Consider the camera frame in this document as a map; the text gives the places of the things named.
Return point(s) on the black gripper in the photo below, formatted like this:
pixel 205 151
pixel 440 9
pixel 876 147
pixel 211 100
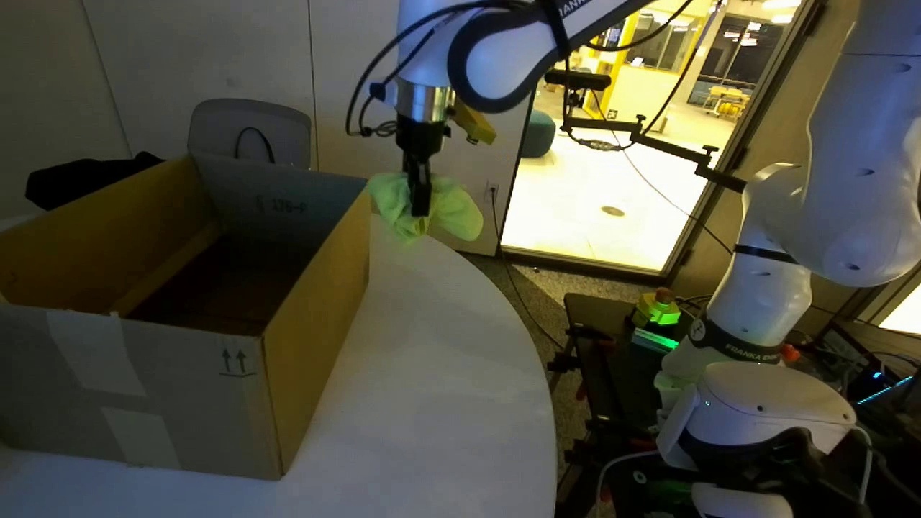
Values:
pixel 417 141

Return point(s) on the yellow microfiber towel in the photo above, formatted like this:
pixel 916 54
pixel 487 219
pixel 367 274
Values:
pixel 449 208

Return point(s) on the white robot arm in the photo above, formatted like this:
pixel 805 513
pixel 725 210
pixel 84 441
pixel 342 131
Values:
pixel 731 413

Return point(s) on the open cardboard box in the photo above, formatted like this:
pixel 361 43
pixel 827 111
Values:
pixel 182 318

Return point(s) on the green lit control box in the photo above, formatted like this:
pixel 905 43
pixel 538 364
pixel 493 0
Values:
pixel 653 324

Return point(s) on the black cloth bundle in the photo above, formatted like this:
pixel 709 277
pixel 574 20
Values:
pixel 64 183

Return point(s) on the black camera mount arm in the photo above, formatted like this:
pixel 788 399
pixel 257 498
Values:
pixel 637 131

